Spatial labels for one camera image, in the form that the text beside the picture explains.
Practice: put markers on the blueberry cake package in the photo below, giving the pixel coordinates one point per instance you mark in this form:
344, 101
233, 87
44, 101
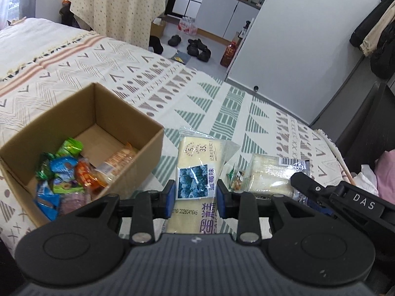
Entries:
201, 159

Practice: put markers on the hanging dark clothes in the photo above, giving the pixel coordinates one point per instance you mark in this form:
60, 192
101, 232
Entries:
374, 37

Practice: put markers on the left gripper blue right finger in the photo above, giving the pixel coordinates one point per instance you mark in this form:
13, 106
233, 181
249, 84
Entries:
242, 207

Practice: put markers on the light green snack packet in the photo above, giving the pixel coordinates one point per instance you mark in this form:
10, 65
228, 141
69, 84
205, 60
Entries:
70, 147

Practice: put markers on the dark green snack packet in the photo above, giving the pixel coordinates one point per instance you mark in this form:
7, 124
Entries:
43, 168

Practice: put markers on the black shoes pile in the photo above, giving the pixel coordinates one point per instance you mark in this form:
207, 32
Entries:
196, 48

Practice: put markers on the orange snack packet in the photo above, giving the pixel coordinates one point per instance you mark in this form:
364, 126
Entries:
88, 178

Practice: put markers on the pink cloth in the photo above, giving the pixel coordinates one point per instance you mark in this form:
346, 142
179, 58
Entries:
385, 174

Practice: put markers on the black shoe single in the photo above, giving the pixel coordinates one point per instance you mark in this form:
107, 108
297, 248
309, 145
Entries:
174, 41

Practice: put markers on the small cardboard floor box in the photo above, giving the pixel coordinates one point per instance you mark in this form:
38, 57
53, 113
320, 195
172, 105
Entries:
158, 27

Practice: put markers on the red oil bottle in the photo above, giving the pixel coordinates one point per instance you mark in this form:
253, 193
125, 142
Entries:
228, 54

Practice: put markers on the orange cracker packet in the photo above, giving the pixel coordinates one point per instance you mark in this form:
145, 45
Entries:
113, 166

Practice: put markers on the white sandwich bread package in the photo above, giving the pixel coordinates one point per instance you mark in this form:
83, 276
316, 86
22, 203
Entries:
267, 175

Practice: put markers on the blue candy packet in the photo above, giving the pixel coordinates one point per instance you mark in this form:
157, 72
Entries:
63, 167

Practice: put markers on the brown cardboard box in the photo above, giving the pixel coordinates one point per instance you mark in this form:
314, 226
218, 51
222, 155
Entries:
103, 122

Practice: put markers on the purple round snack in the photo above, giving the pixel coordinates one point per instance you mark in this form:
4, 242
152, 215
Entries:
72, 202

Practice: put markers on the patterned bed blanket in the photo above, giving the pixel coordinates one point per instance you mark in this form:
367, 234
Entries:
43, 62

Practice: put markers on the green cookie packet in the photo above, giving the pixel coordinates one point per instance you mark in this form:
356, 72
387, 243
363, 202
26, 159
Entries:
235, 178

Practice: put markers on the water bottle pack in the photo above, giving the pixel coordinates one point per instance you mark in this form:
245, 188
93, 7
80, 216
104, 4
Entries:
188, 26

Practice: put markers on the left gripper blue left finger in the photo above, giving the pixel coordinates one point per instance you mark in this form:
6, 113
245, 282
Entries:
148, 206

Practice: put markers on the green fruit snack packet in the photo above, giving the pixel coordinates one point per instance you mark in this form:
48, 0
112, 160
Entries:
66, 186

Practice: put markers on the table with dotted cloth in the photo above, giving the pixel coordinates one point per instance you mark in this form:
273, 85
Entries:
124, 20

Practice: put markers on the blue snack packet in box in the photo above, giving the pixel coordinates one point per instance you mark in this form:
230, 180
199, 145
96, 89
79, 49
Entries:
47, 201

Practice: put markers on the white kitchen cabinet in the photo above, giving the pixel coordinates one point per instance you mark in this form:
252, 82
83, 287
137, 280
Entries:
224, 18

